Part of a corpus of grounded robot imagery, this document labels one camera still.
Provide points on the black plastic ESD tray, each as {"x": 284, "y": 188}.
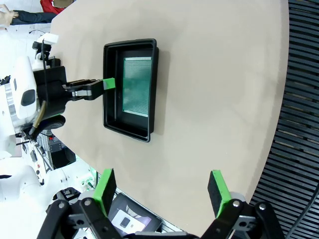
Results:
{"x": 109, "y": 112}

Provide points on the dark blue sleeved arm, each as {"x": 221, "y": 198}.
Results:
{"x": 35, "y": 17}

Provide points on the black control box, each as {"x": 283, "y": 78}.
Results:
{"x": 61, "y": 154}

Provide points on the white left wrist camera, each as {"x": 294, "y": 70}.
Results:
{"x": 47, "y": 38}

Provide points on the black tablet with white label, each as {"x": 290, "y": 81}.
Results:
{"x": 134, "y": 216}

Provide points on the pale mannequin torso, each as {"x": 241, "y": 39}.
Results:
{"x": 6, "y": 17}

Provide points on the black slotted board rack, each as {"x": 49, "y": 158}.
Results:
{"x": 299, "y": 112}

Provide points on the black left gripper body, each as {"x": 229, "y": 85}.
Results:
{"x": 51, "y": 89}

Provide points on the green perforated circuit board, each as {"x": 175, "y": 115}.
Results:
{"x": 137, "y": 87}

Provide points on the person in red top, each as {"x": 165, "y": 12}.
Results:
{"x": 49, "y": 6}

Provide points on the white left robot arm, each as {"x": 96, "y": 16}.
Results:
{"x": 22, "y": 74}

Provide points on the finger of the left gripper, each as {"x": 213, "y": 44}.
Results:
{"x": 108, "y": 83}
{"x": 87, "y": 94}

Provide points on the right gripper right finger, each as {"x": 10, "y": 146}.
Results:
{"x": 220, "y": 194}

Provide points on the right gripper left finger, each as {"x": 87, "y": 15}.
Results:
{"x": 104, "y": 194}

